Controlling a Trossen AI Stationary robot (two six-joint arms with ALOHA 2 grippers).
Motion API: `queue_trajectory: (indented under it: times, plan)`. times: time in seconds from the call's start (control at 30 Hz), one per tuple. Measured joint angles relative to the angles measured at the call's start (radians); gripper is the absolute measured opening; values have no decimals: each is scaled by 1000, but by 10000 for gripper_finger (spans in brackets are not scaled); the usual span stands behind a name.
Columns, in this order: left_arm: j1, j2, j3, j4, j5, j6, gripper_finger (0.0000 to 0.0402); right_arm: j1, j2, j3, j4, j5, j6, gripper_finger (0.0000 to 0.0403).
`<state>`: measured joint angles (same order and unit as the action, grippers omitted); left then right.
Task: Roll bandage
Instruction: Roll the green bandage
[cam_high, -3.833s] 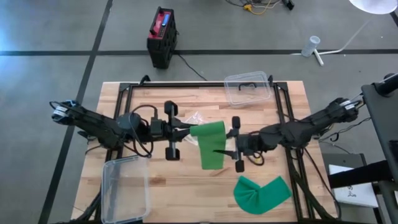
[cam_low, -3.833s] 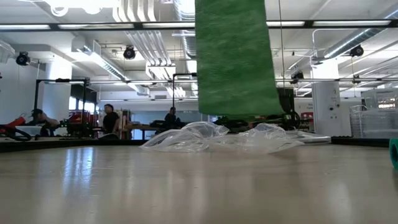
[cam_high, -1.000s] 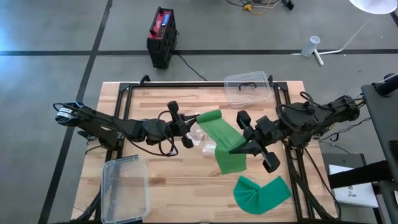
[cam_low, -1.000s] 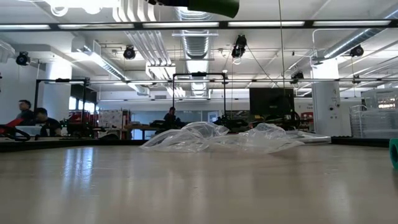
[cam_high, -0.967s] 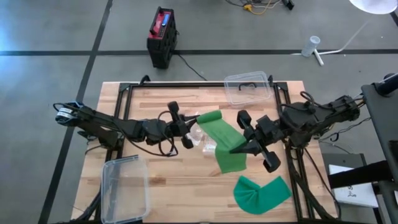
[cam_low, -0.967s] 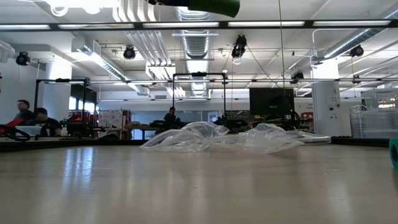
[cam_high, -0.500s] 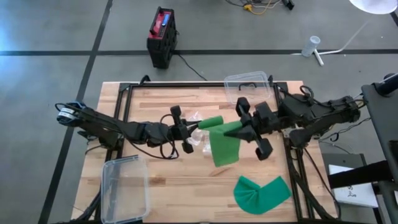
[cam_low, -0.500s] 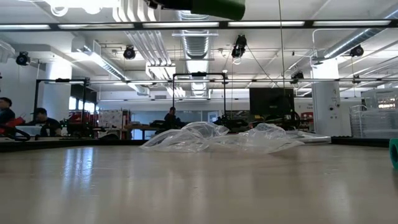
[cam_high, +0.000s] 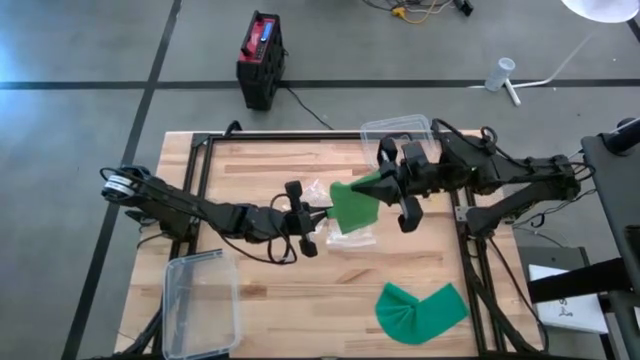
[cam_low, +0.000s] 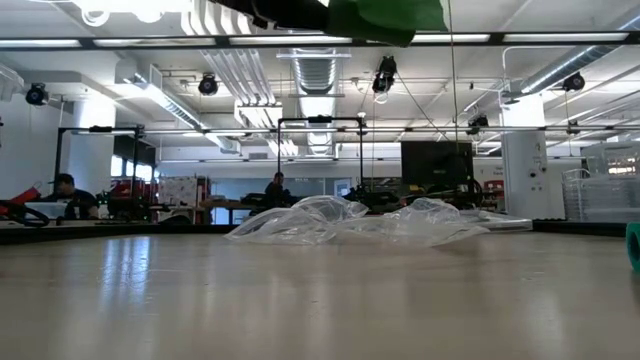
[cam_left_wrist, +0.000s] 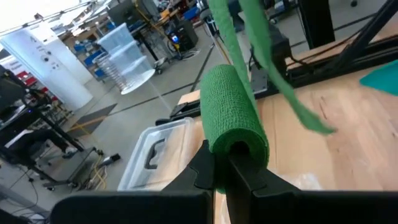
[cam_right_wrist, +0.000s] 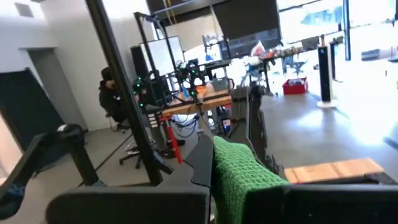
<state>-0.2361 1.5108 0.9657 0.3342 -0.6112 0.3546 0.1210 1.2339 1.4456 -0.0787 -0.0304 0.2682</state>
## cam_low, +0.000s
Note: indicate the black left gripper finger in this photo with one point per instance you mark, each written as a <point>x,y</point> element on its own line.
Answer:
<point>290,12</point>

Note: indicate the green elastic bandage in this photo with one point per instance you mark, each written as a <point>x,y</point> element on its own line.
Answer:
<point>385,20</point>
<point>634,247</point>

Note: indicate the black ceiling spotlight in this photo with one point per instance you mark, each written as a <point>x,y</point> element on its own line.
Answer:
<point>208,86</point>
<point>478,122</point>
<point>37,95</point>
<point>385,75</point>
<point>574,82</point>

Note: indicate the person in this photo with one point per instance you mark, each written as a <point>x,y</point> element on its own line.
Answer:
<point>276,192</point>
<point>75,202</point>

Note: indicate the wooden workbench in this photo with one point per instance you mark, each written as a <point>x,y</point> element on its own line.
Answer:
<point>220,204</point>

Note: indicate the black monitor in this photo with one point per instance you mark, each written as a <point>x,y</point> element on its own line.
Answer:
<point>435,165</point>

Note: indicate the clear plastic bag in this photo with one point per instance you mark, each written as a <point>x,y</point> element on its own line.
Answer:
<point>300,225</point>

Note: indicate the white column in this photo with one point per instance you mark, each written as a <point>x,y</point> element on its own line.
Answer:
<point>522,165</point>

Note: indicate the red handheld tool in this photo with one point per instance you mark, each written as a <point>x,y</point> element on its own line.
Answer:
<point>27,196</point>

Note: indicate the stack of clear bins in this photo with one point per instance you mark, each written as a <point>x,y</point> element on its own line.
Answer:
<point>600,200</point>

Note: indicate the silver ventilation duct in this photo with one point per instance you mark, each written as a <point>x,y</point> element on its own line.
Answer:
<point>565,65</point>
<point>315,70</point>

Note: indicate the black background station frame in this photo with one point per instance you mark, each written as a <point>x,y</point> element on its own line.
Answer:
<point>100,129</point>
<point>320,119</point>

